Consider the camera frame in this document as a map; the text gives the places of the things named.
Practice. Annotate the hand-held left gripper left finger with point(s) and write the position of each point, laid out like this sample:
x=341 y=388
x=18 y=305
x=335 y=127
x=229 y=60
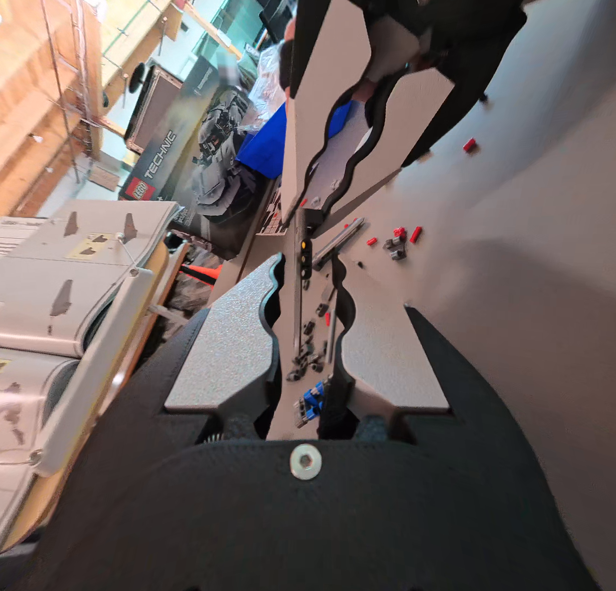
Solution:
x=226 y=355

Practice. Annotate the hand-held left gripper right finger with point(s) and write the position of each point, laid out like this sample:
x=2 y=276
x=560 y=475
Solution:
x=390 y=360

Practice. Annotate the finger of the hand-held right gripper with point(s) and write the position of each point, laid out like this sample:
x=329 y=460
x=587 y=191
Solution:
x=322 y=71
x=414 y=114

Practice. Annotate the blue and grey lego subassembly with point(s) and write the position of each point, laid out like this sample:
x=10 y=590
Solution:
x=313 y=398

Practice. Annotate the black lego beam with pins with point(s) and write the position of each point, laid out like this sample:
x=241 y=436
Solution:
x=304 y=259

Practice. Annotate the long grey lego panel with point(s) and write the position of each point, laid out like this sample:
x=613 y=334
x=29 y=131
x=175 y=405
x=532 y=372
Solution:
x=337 y=244

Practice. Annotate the light grey lego axle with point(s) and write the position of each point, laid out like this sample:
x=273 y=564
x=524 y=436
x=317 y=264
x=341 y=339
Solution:
x=332 y=333

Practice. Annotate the pile of dark grey lego connectors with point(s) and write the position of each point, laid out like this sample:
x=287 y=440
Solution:
x=309 y=327

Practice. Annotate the dark grey lego connector block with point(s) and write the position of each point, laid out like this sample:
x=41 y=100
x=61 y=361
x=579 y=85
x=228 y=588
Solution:
x=397 y=250

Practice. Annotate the dark cardboard set box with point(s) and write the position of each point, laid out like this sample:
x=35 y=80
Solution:
x=192 y=167

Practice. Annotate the crumpled clear plastic bags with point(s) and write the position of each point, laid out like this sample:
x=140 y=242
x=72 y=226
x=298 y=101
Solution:
x=267 y=76

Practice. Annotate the orange traffic cone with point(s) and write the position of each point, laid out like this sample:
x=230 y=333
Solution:
x=197 y=273

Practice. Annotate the blue plastic bin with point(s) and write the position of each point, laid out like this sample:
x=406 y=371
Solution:
x=262 y=148

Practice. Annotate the sticker sheet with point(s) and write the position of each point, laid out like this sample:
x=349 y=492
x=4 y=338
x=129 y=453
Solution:
x=272 y=215

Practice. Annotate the dark equipment case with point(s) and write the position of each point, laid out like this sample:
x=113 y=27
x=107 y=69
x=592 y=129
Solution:
x=154 y=114

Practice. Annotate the open instruction book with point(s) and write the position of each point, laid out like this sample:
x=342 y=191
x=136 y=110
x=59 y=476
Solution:
x=48 y=288

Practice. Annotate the printed task sheet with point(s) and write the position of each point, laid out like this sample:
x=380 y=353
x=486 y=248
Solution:
x=24 y=239

